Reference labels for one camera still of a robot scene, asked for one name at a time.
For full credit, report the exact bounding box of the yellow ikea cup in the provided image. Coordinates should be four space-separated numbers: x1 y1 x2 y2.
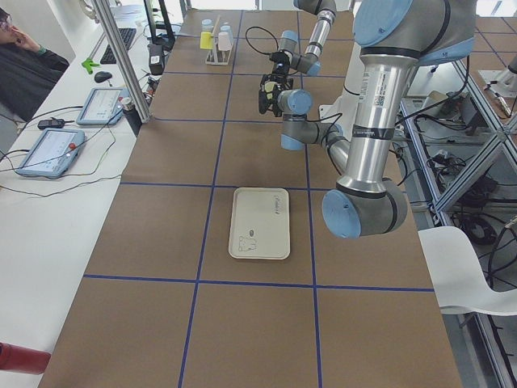
200 32 213 50

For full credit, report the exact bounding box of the far blue teach pendant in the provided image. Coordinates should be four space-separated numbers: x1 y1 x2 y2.
76 87 128 125

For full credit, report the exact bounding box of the seated person black jacket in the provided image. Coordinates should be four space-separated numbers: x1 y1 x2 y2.
1 11 69 121

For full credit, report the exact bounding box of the white plastic chair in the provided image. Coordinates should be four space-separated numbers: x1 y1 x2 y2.
418 226 516 316

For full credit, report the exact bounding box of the white wire cup rack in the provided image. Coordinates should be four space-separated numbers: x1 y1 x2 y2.
205 15 234 65

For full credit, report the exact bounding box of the red fire extinguisher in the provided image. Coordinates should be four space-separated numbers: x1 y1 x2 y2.
1 343 51 375

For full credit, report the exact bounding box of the black keyboard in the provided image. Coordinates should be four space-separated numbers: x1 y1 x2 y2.
99 27 138 65

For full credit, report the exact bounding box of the black power adapter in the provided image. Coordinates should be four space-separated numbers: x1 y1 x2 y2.
37 118 66 130

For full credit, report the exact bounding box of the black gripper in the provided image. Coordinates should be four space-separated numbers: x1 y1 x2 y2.
258 90 283 117
260 51 293 90

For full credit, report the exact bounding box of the black computer monitor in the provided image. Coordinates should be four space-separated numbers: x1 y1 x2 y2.
143 0 175 52

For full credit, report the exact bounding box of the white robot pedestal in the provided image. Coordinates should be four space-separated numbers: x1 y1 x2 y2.
320 43 364 127

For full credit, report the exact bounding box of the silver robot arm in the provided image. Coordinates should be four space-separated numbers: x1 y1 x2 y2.
258 1 477 238
260 0 337 92

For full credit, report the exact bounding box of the green plastic tool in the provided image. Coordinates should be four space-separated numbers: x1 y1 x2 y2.
82 57 100 74

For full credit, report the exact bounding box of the blue teach pendant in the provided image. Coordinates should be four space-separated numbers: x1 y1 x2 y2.
15 128 86 179
76 87 128 125

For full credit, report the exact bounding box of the blue ikea cup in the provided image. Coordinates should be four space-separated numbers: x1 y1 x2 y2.
220 24 232 34

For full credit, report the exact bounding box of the cream plastic tray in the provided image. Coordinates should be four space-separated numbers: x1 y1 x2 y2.
228 188 290 260

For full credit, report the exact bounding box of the pale green ikea cup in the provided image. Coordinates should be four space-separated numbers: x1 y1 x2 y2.
262 81 278 100

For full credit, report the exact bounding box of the near blue teach pendant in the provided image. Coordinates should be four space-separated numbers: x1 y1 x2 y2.
15 128 86 179

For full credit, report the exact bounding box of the pink ikea cup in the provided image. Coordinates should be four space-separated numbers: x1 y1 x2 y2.
218 32 233 52

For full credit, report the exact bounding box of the aluminium frame post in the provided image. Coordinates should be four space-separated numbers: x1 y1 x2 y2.
91 0 151 123

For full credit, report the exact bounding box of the blue ikea cup corner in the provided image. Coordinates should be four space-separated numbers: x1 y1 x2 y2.
201 19 214 32

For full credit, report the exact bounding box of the black computer mouse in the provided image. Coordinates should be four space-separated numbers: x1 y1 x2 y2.
94 71 113 83

